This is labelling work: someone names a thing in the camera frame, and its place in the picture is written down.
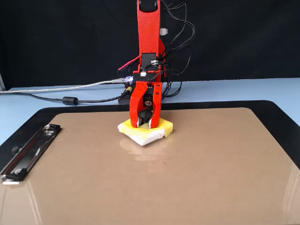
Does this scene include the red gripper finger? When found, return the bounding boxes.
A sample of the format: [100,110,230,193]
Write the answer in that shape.
[148,83,162,129]
[129,82,149,128]

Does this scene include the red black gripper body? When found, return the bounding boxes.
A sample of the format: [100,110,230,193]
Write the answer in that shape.
[140,81,162,109]

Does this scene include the black cone knob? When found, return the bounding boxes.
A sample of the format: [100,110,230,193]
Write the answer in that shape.
[137,110,154,124]

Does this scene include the yellow white sponge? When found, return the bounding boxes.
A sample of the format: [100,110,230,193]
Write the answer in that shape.
[117,118,174,147]

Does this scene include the controller circuit board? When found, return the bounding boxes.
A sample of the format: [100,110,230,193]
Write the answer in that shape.
[120,75,135,94]

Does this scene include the brown clipboard board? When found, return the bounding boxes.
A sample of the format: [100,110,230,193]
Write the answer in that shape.
[0,107,300,225]

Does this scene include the black backdrop cloth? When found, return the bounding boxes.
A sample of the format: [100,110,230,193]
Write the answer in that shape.
[0,0,300,91]

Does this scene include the metal clipboard clip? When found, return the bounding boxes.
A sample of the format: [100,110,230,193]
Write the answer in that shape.
[0,123,62,186]

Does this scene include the black servo wires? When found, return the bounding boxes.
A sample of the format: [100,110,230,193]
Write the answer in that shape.
[161,0,196,99]

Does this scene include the red wire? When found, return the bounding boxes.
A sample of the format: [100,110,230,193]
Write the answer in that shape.
[118,56,141,71]

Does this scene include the black power cable with ferrite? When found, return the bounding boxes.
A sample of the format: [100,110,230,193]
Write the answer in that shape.
[14,90,132,106]

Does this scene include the silver USB cable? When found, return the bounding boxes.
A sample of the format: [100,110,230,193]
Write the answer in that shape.
[0,77,128,94]

